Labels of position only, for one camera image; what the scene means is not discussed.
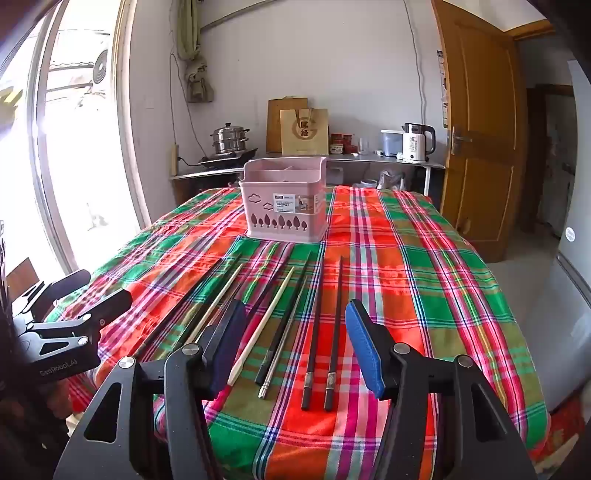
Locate wall poster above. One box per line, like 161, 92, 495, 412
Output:
436, 48, 450, 129

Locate silver metal chopstick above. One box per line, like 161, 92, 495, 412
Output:
259, 276, 309, 400

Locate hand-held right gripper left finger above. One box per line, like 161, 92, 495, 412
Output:
55, 299, 247, 480

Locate grey refrigerator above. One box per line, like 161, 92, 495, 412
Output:
526, 60, 591, 416

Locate pink utensil basket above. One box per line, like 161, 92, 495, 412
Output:
239, 156, 328, 243

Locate clear plastic container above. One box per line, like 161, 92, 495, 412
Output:
380, 129, 404, 158

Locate white framed window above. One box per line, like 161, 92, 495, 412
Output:
0, 0, 153, 296

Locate beige curtain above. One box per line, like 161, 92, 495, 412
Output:
178, 0, 215, 104

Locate white wall cable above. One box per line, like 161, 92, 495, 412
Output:
403, 0, 426, 126

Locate clear plastic bag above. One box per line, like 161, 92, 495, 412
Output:
379, 169, 407, 191

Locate wooden cutting board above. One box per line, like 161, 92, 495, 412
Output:
266, 97, 309, 154

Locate beige chopstick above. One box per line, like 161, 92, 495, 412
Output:
228, 266, 295, 386
194, 263, 245, 346

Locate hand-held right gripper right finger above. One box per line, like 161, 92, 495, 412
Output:
345, 299, 539, 480

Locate white electric kettle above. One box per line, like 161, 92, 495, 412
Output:
401, 122, 437, 163

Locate brown paper bag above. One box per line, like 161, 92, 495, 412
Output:
279, 108, 330, 156

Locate plaid tablecloth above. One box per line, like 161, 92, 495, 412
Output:
46, 185, 552, 480

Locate metal shelf table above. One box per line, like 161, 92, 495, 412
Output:
168, 152, 448, 197

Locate grey wall pipe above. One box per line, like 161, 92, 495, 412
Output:
201, 0, 259, 31

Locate wooden door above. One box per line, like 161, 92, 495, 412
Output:
431, 0, 520, 264

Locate black induction cooker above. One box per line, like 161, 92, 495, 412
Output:
198, 148, 259, 168

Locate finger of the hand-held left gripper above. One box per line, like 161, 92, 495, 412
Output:
74, 289, 134, 341
11, 269, 92, 325

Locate steel steamer pot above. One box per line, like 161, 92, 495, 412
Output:
210, 122, 251, 154

